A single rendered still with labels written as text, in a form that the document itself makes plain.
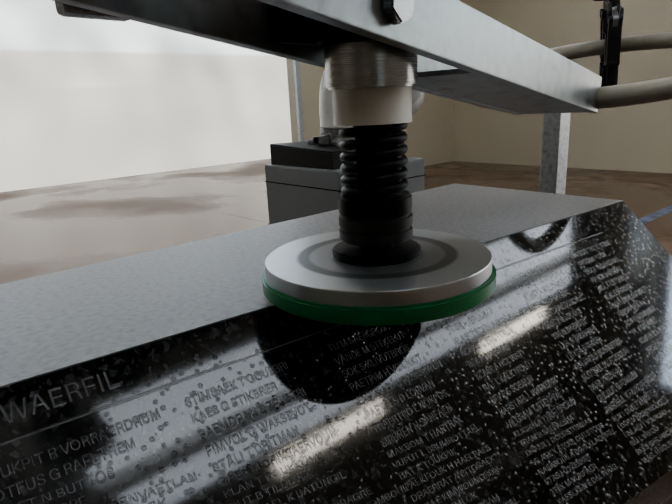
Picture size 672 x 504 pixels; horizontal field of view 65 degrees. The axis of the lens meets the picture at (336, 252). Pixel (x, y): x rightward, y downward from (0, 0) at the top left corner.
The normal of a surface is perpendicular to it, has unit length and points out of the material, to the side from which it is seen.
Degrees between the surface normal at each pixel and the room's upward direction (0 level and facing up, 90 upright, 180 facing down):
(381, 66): 90
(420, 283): 0
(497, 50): 90
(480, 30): 90
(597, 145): 90
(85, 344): 0
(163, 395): 45
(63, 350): 0
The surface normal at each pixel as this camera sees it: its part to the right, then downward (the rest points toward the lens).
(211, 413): 0.39, -0.55
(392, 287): -0.05, -0.96
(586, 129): -0.75, 0.22
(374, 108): -0.04, 0.27
